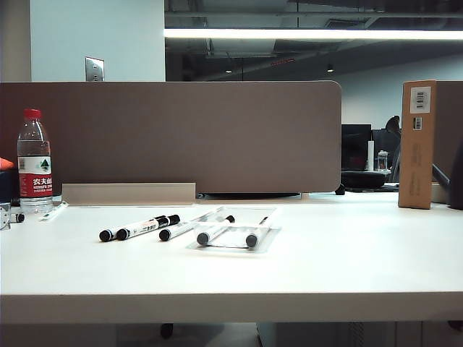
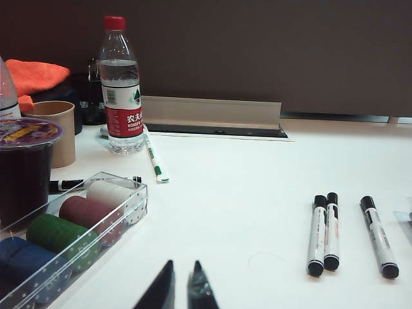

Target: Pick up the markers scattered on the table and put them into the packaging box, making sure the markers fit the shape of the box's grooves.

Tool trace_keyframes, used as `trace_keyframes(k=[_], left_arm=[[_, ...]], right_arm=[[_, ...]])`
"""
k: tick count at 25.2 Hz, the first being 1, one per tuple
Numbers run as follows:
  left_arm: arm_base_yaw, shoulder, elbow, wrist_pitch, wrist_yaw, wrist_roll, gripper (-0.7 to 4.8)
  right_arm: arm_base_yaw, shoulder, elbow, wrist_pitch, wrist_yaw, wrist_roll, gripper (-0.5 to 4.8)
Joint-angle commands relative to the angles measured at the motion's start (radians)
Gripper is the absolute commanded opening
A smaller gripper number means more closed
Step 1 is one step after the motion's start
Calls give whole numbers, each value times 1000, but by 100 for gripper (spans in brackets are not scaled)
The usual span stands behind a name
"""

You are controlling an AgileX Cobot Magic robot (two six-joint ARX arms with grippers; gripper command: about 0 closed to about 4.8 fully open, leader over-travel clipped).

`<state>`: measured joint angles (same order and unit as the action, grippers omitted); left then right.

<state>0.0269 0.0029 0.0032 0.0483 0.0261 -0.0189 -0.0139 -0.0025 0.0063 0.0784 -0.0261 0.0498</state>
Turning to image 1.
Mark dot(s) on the white marker with black cap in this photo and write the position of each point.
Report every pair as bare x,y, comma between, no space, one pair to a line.
144,227
177,230
252,239
202,237
105,235

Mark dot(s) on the clear plastic packaging tray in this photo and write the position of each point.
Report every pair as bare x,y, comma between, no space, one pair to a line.
269,238

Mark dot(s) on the tall brown cardboard box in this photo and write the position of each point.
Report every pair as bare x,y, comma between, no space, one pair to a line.
416,162

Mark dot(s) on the black flat pad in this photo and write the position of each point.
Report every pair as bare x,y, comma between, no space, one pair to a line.
249,195

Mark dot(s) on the brown desk partition panel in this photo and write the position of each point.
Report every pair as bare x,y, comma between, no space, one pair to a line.
181,137
446,126

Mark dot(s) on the black partition clamp knob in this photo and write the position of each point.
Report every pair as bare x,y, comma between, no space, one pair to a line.
340,189

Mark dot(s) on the black computer monitor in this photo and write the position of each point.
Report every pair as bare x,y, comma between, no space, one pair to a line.
380,139
356,144

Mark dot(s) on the black round cushion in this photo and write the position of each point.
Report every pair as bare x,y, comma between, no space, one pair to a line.
361,179

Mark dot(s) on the white cylinder bottle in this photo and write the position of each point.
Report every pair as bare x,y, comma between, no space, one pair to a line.
371,155

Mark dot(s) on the small glass jar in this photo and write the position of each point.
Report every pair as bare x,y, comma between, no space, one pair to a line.
382,162

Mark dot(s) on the black office chair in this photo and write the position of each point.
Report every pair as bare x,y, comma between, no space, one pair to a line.
393,124

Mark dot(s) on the black caster wheel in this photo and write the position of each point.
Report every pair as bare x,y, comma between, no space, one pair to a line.
166,330

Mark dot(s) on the water bottle with red label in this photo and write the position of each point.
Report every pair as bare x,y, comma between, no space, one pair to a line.
34,180

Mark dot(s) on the dark blue object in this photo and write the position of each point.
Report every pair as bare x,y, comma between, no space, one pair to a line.
7,184

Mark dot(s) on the black round container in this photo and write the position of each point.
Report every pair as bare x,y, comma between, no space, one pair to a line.
456,180

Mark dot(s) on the orange object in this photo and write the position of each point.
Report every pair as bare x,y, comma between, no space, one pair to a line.
5,163

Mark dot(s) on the metal wall switch plate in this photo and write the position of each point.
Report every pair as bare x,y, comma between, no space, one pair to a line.
94,68

